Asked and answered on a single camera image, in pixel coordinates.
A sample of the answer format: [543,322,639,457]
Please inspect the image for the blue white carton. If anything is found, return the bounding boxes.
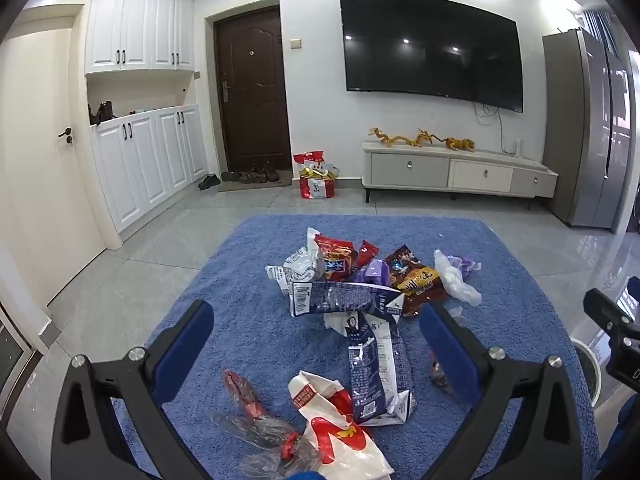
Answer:
[290,281,406,318]
[324,310,417,427]

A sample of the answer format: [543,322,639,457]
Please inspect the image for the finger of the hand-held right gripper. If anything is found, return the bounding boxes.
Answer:
[584,287,633,332]

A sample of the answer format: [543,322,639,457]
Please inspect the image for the brown snack packet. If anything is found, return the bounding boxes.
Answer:
[385,245,447,319]

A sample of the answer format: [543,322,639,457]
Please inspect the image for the blue fluffy rug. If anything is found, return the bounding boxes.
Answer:
[112,214,601,480]

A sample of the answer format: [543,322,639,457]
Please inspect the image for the red white gift bag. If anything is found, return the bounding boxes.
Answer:
[293,151,341,200]

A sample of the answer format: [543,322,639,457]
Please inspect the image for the purple wrapper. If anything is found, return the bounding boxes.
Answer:
[359,259,392,286]
[447,255,482,281]

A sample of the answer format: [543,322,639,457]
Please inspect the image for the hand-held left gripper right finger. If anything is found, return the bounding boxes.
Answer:
[419,302,593,480]

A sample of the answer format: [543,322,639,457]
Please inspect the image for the white trash bin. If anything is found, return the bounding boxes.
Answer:
[570,337,602,408]

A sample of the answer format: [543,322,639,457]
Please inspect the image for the clear plastic bag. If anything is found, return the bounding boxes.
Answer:
[433,249,482,307]

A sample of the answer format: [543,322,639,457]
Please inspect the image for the red snack packet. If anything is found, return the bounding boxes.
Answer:
[314,235,358,282]

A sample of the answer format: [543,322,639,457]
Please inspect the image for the hanging television cables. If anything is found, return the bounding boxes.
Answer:
[474,101,507,153]

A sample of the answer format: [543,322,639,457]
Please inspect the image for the grey refrigerator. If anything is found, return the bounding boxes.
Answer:
[542,27,637,233]

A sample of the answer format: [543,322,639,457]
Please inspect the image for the grey curtain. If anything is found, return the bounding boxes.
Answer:
[580,9,623,58]

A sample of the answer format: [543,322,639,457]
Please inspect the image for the row of dark shoes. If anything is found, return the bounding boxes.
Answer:
[221,162,280,184]

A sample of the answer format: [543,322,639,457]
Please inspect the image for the white lower cabinet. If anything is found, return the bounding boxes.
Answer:
[89,104,209,236]

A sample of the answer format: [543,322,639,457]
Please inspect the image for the dark bag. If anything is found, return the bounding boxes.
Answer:
[89,101,117,126]

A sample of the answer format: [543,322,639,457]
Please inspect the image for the black wall television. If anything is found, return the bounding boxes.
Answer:
[339,0,525,114]

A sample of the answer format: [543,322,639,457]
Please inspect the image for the white crinkled wrapper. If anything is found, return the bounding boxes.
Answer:
[265,227,331,301]

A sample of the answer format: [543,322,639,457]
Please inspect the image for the white television cabinet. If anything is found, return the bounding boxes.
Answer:
[361,140,559,211]

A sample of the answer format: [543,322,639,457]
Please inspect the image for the small grey drawer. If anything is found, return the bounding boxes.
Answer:
[512,169,554,199]

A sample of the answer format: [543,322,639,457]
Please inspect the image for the large grey drawer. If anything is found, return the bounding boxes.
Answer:
[371,152,450,188]

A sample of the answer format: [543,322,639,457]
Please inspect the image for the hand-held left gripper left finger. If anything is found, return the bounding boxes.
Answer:
[50,300,216,480]

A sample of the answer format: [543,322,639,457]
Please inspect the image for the golden dragon figurine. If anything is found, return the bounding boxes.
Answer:
[411,129,447,149]
[368,127,414,147]

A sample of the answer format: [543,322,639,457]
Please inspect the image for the small red packet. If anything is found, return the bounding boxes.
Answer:
[356,240,380,273]

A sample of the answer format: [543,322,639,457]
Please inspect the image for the clear plastic wrap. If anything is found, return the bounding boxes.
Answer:
[212,412,321,480]

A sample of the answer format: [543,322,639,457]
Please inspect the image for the brown entrance door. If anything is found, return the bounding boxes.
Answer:
[214,5,292,174]

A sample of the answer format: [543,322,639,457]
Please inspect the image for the cream interior door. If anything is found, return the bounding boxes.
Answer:
[0,5,109,307]

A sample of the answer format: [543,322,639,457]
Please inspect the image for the white red plastic bag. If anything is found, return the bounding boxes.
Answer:
[287,371,396,480]

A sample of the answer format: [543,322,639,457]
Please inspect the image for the white upper cabinet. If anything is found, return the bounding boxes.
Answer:
[85,0,196,76]

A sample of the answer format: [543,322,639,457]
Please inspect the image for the white drawer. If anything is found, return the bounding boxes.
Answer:
[449,158,515,193]

